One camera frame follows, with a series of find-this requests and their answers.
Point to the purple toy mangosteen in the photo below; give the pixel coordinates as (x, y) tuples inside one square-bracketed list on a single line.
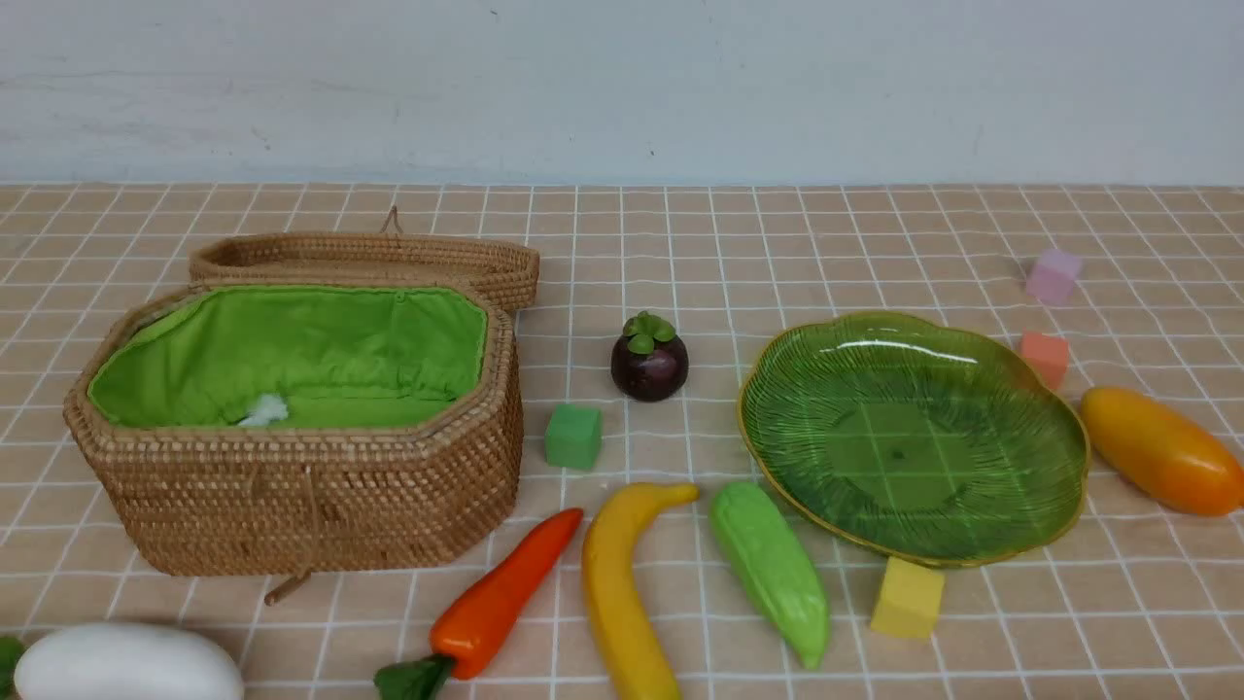
[(649, 361)]

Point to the green toy cucumber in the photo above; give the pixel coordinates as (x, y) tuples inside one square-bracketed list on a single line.
[(776, 572)]

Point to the yellow toy banana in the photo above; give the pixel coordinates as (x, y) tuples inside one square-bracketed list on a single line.
[(624, 638)]

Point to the orange toy carrot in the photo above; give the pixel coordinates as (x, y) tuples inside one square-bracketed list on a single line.
[(467, 637)]

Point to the orange toy mango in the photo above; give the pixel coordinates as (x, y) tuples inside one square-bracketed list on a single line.
[(1162, 452)]

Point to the green foam cube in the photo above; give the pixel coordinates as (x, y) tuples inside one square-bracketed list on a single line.
[(573, 437)]

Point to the woven wicker basket lid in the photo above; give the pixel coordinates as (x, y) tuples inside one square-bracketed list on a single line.
[(504, 273)]

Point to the beige checked tablecloth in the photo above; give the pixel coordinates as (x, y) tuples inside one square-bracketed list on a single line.
[(1134, 603)]

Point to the green glass leaf plate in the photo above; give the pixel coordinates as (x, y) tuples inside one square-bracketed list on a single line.
[(912, 439)]

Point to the white fluff in basket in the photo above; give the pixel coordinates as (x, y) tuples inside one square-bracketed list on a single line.
[(267, 409)]

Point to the woven wicker basket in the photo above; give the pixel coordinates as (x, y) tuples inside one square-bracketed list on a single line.
[(255, 501)]

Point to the yellow foam cube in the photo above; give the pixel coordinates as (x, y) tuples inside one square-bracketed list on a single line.
[(909, 600)]

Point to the green fabric basket lining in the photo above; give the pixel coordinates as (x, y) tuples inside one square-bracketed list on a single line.
[(335, 357)]

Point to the orange foam cube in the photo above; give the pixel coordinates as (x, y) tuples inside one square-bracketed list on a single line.
[(1049, 356)]

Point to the pink foam cube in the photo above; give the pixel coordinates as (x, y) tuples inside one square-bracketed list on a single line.
[(1052, 278)]

